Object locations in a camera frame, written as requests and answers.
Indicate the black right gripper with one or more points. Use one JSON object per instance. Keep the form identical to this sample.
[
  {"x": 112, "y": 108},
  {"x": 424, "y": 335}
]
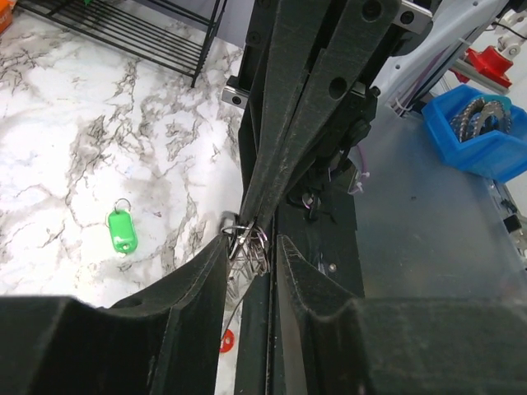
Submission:
[{"x": 308, "y": 67}]

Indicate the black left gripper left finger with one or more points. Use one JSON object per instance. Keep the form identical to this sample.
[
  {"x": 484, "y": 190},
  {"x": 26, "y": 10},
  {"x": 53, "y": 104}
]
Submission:
[{"x": 164, "y": 339}]

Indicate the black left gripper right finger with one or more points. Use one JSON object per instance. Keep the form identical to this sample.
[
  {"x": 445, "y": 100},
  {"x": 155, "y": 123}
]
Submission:
[{"x": 440, "y": 346}]

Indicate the red key tag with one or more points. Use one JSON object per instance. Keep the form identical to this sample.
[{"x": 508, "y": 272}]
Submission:
[{"x": 228, "y": 341}]

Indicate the green key tag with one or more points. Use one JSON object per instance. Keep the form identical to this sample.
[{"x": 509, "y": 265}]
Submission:
[{"x": 122, "y": 231}]

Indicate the red handled steel key organizer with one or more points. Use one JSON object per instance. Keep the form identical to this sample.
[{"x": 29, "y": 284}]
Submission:
[{"x": 247, "y": 255}]

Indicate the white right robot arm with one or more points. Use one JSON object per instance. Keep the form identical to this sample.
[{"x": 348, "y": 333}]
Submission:
[{"x": 453, "y": 25}]

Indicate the red clamp fixture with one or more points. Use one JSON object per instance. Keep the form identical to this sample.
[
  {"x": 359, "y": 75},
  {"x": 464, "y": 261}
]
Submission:
[{"x": 491, "y": 64}]

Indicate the blue parts bin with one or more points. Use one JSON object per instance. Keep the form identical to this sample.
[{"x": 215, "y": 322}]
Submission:
[{"x": 478, "y": 133}]

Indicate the orange razor box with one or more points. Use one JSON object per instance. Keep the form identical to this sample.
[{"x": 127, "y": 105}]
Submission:
[{"x": 6, "y": 13}]

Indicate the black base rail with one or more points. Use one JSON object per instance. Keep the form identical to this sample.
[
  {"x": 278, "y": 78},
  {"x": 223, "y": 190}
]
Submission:
[{"x": 296, "y": 331}]

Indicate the black wire rack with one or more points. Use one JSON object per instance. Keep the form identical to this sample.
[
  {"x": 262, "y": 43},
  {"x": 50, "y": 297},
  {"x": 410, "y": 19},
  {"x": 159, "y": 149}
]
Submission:
[{"x": 124, "y": 26}]

